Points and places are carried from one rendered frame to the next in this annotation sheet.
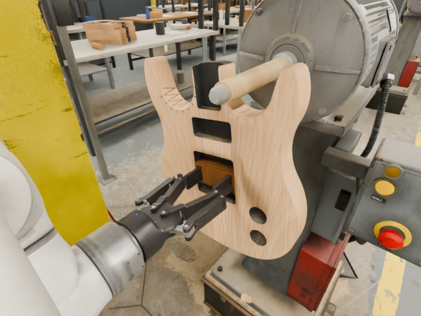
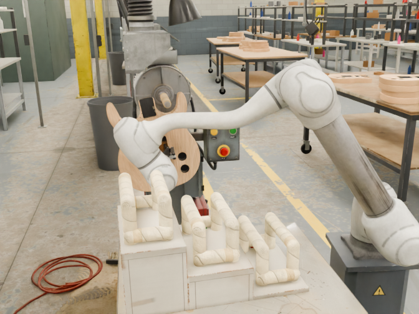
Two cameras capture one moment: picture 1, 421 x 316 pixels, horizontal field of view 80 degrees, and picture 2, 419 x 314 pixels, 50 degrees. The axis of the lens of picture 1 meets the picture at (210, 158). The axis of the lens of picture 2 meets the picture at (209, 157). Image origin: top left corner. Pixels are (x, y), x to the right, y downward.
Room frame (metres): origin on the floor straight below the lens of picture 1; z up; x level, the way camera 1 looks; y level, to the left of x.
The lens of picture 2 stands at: (-0.98, 1.22, 1.61)
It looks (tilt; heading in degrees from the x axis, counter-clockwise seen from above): 18 degrees down; 312
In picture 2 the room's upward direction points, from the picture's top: 1 degrees counter-clockwise
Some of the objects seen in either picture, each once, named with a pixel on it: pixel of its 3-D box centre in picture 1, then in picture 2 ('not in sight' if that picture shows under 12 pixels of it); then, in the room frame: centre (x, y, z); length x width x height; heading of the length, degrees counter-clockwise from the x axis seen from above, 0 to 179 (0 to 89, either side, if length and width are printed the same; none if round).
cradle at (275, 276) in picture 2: not in sight; (279, 275); (-0.45, 0.35, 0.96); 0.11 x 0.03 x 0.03; 55
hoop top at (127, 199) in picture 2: not in sight; (126, 190); (-0.16, 0.59, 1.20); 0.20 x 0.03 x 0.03; 144
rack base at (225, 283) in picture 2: not in sight; (209, 260); (-0.27, 0.43, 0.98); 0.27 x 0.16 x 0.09; 145
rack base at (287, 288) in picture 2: not in sight; (264, 265); (-0.36, 0.30, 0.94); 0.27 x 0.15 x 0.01; 145
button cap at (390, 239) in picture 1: (391, 236); (224, 151); (0.31, -0.35, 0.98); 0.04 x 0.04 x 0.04; 51
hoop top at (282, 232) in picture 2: not in sight; (281, 230); (-0.39, 0.27, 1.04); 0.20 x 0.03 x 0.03; 144
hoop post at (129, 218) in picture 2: not in sight; (129, 223); (-0.22, 0.64, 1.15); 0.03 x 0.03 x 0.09
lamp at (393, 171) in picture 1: (392, 172); not in sight; (0.35, -0.31, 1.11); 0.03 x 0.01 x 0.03; 51
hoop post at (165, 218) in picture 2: not in sight; (165, 219); (-0.27, 0.57, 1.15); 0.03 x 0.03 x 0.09
